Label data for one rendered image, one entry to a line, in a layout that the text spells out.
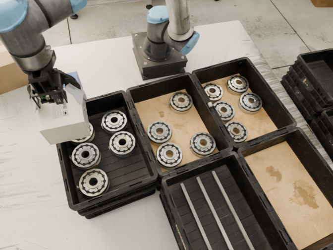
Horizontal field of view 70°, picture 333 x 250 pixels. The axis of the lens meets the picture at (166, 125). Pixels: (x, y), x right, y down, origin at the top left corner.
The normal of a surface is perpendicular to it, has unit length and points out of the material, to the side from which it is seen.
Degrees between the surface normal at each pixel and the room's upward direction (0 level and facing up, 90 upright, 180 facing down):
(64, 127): 90
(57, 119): 0
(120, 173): 0
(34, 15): 60
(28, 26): 83
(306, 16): 0
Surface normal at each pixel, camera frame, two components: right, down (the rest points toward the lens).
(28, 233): 0.07, -0.49
